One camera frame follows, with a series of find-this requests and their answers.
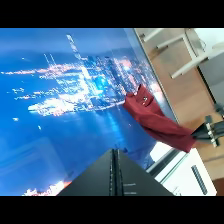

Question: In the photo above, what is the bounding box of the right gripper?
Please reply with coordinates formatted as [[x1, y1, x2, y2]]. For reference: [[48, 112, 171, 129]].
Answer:
[[191, 114, 224, 148]]

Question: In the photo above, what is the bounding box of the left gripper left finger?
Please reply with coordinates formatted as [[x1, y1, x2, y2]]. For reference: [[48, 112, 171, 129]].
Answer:
[[57, 148, 116, 197]]

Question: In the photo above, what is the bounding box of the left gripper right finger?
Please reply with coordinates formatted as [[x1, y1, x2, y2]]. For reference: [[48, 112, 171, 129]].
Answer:
[[116, 148, 175, 197]]

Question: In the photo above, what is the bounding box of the red T-shirt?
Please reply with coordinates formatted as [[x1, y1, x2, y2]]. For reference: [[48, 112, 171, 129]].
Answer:
[[122, 83, 198, 154]]

